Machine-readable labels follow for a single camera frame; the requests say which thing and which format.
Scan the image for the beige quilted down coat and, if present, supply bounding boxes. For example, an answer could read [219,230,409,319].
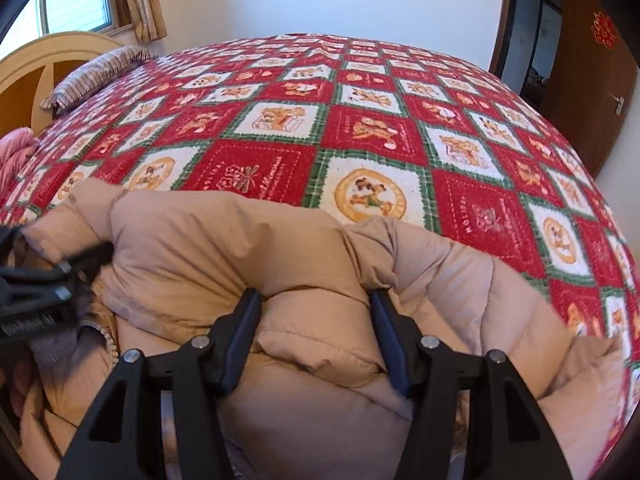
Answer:
[20,179,624,479]

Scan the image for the pink folded quilt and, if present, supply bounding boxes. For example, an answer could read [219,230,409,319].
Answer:
[0,127,39,195]

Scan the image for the striped pillow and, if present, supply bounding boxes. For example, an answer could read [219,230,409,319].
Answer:
[39,46,156,114]

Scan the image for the cream wooden headboard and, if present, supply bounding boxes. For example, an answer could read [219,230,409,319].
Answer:
[0,32,122,136]

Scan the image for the beige checked curtain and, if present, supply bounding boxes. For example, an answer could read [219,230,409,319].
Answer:
[126,0,167,44]

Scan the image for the red patchwork cartoon bedspread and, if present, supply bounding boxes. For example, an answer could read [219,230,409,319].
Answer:
[1,34,639,439]

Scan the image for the brown wooden door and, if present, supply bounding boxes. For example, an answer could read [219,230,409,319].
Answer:
[489,0,637,176]

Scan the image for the red double happiness decoration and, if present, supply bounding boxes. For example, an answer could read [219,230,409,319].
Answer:
[591,11,620,50]

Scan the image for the window with metal frame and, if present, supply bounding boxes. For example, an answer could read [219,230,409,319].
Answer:
[1,0,119,58]

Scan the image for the silver door handle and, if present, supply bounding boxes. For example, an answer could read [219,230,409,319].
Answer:
[611,93,625,116]

